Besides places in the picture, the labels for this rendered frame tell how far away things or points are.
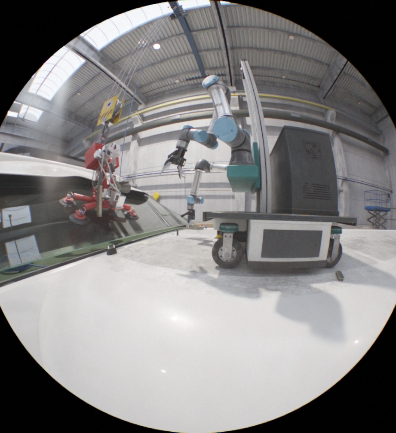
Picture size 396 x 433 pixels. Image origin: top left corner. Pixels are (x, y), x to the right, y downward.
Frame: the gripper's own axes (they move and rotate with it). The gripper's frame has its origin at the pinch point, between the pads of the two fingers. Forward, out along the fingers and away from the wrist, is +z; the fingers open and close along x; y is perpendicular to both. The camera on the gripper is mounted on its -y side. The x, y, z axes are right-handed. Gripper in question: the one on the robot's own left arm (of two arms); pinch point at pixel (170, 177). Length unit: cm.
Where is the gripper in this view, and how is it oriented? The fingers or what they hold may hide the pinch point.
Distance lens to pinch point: 97.1
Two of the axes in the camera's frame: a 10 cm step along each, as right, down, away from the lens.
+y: 5.9, 4.6, -6.7
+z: -3.3, 8.9, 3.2
